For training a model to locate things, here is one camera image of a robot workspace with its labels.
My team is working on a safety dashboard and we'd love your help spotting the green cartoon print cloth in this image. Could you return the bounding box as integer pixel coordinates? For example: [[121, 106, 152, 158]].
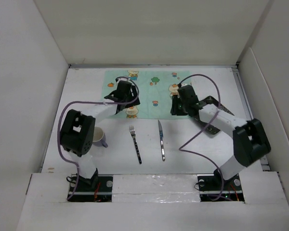
[[102, 70, 190, 119]]

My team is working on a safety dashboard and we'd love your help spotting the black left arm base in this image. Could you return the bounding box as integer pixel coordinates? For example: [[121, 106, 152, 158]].
[[66, 170, 114, 203]]

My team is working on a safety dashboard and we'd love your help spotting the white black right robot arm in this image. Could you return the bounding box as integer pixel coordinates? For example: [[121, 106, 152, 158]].
[[171, 84, 271, 190]]

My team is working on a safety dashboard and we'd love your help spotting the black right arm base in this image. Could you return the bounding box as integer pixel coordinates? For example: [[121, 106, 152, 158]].
[[194, 171, 245, 202]]

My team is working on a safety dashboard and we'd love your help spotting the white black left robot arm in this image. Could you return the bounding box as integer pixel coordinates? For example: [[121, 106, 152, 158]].
[[57, 77, 140, 191]]

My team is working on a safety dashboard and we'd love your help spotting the dark floral rectangular plate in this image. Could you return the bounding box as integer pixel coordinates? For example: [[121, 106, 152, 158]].
[[194, 99, 236, 138]]

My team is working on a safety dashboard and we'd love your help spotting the purple ceramic mug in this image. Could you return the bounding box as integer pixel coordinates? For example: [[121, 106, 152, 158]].
[[92, 127, 108, 148]]

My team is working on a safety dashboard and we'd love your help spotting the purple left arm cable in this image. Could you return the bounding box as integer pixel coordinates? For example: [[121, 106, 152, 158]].
[[56, 76, 139, 200]]

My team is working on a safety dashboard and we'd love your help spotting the steel fork patterned handle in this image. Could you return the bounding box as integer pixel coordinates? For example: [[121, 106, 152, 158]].
[[129, 126, 142, 165]]

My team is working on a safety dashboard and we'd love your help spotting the steel knife patterned handle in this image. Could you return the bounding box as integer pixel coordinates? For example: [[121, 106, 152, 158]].
[[158, 120, 166, 161]]

